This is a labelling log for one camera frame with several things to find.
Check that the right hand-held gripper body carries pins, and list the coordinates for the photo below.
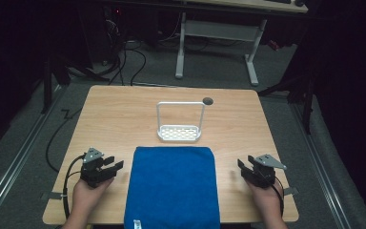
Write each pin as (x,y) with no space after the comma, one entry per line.
(262,175)

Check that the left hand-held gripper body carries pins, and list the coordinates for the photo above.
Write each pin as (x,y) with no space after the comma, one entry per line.
(90,173)

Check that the person's left hand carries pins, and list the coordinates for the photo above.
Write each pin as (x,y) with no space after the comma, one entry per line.
(87,197)

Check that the person's right hand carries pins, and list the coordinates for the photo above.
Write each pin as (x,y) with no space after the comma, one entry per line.
(267,200)

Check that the grey tape strip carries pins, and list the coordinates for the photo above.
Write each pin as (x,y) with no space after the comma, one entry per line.
(291,191)
(54,195)

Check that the blue towel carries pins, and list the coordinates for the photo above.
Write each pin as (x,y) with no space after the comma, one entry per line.
(173,187)

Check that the dark round table grommet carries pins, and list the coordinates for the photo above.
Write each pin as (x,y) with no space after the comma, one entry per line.
(207,101)

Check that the black stand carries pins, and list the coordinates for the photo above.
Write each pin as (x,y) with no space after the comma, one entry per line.
(47,82)
(306,105)

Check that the dark computer tower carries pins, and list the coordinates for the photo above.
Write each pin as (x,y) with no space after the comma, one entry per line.
(112,31)

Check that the white-legged wooden desk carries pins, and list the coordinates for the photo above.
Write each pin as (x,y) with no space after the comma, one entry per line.
(222,31)

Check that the black computer mouse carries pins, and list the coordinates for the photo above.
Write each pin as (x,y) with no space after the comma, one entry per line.
(299,3)

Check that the metal floor rail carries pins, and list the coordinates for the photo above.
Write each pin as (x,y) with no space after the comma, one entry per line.
(16,162)
(322,168)

